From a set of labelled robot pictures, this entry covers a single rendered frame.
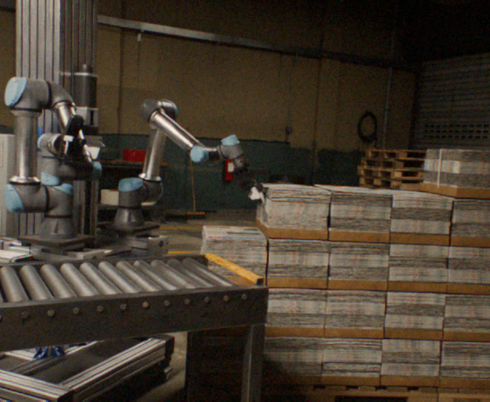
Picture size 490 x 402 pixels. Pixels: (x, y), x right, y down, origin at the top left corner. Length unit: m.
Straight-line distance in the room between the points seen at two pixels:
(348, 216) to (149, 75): 7.00
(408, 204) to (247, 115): 7.40
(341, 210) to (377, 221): 0.18
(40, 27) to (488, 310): 2.46
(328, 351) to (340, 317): 0.17
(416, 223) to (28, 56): 1.94
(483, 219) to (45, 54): 2.15
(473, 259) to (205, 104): 7.24
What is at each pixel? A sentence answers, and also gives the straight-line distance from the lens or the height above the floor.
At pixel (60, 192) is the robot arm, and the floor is 1.01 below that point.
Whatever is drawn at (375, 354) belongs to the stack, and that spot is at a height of 0.30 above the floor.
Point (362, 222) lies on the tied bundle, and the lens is 2.79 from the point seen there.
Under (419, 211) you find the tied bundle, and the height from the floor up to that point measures 0.99.
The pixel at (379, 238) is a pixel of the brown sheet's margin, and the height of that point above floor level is 0.86.
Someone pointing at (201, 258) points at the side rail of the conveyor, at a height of 0.79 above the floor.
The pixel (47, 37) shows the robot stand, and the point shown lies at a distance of 2.85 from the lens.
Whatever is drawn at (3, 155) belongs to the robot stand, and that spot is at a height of 1.13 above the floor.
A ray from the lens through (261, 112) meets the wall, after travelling 10.19.
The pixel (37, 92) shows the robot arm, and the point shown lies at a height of 1.41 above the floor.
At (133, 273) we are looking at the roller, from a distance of 2.06.
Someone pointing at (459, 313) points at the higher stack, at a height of 0.51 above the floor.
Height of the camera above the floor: 1.26
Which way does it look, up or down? 6 degrees down
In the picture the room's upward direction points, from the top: 3 degrees clockwise
